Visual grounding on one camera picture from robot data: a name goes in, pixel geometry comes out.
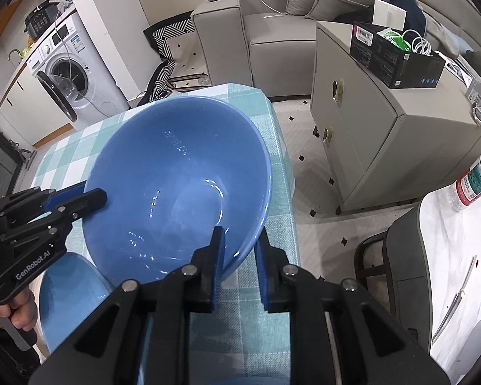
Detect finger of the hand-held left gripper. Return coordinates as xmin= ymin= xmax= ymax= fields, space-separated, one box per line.
xmin=0 ymin=188 xmax=107 ymax=246
xmin=0 ymin=181 xmax=87 ymax=220

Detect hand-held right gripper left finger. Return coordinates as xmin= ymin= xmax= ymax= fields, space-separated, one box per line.
xmin=28 ymin=227 xmax=227 ymax=385

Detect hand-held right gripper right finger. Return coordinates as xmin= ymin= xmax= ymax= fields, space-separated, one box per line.
xmin=254 ymin=230 xmax=451 ymax=385

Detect blue bowl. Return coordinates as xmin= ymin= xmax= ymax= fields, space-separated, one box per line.
xmin=82 ymin=95 xmax=274 ymax=287
xmin=39 ymin=253 xmax=155 ymax=385

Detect person's left hand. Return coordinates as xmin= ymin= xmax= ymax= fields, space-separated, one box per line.
xmin=0 ymin=288 xmax=39 ymax=332

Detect floor mop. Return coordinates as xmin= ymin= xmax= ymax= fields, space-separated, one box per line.
xmin=8 ymin=138 xmax=39 ymax=170

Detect teal checked tablecloth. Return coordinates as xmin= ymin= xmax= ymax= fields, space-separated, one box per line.
xmin=14 ymin=82 xmax=302 ymax=385

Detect white kitchen counter cabinet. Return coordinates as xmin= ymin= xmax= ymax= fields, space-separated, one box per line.
xmin=0 ymin=44 xmax=71 ymax=150

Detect white washing machine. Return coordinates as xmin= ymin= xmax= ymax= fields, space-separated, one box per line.
xmin=26 ymin=10 xmax=131 ymax=132

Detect dark grey chair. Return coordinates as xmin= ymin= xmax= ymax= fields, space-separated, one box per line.
xmin=355 ymin=202 xmax=434 ymax=356

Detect black pressure cooker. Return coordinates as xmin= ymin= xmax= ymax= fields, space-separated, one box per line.
xmin=24 ymin=2 xmax=63 ymax=39

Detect black-bordered diamond-print rug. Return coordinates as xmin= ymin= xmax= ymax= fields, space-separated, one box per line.
xmin=143 ymin=12 xmax=426 ymax=274

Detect grey side cabinet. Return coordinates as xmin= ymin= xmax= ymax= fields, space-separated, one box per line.
xmin=310 ymin=20 xmax=481 ymax=216

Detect metal knife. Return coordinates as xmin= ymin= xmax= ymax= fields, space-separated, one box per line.
xmin=431 ymin=254 xmax=477 ymax=342

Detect white marble table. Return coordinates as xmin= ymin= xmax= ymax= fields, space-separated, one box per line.
xmin=419 ymin=186 xmax=481 ymax=370

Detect grey sofa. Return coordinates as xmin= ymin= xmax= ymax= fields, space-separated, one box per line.
xmin=190 ymin=0 xmax=481 ymax=90

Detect clear water bottle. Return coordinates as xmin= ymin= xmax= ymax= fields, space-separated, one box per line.
xmin=449 ymin=140 xmax=481 ymax=214

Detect black open box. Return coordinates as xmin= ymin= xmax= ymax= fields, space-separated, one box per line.
xmin=350 ymin=21 xmax=446 ymax=90

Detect dark jacket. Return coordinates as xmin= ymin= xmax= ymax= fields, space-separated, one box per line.
xmin=337 ymin=0 xmax=428 ymax=38

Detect grey blanket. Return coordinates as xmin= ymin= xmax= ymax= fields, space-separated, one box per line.
xmin=425 ymin=11 xmax=481 ymax=62

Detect coiled white cables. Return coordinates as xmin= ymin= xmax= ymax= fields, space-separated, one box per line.
xmin=403 ymin=30 xmax=434 ymax=56

